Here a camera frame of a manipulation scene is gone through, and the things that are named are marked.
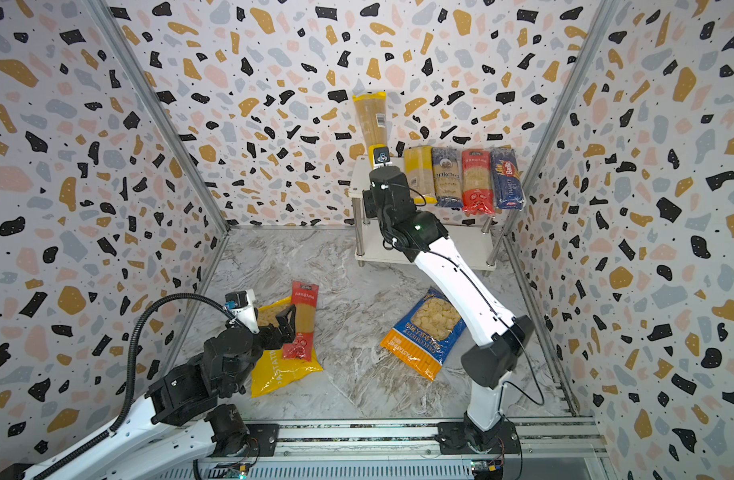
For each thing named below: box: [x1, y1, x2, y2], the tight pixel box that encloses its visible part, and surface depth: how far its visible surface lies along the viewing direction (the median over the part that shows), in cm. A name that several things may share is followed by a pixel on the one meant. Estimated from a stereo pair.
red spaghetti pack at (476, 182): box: [461, 149, 495, 215], surface depth 83 cm
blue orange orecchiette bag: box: [380, 286, 467, 382], surface depth 91 cm
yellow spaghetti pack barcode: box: [352, 92, 387, 148], surface depth 72 cm
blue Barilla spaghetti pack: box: [490, 147, 524, 209], surface depth 82 cm
